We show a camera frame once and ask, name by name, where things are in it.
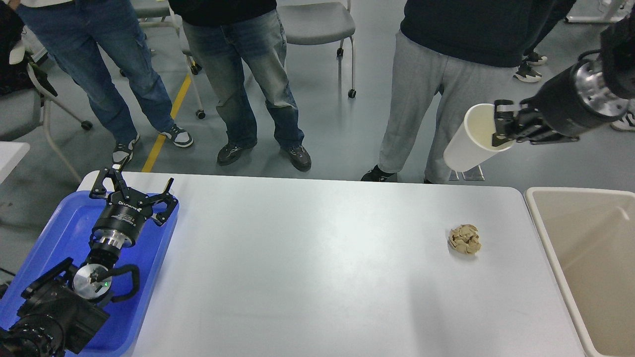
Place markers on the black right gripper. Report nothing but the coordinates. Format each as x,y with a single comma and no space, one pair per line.
556,113

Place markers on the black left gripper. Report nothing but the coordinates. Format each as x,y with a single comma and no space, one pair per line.
124,214

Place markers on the white paper cup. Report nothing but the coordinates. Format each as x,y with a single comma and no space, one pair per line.
472,143

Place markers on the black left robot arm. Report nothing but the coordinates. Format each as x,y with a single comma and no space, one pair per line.
87,282

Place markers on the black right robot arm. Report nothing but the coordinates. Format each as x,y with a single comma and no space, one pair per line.
590,93

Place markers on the person in grey sweatpants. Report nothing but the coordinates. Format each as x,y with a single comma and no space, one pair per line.
463,50

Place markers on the person in dark trousers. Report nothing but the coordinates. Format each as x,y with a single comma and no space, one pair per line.
525,71

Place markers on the person in white sneakers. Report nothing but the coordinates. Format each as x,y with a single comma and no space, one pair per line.
627,122

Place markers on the crumpled brown paper ball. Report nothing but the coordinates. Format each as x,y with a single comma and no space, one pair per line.
465,239

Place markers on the white side table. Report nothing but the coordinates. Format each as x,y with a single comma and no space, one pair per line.
11,153

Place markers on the beige plastic bin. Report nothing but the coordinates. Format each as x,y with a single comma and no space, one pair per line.
589,239

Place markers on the grey chair at left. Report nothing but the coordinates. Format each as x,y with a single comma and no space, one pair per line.
36,103

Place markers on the person in blue jeans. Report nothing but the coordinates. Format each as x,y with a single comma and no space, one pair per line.
75,33

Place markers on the person in faded jeans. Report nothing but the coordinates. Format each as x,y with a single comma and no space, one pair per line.
225,35

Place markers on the grey chair behind left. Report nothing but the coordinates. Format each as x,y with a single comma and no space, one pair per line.
157,13

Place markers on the grey chair with casters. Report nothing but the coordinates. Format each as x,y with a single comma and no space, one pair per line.
321,23

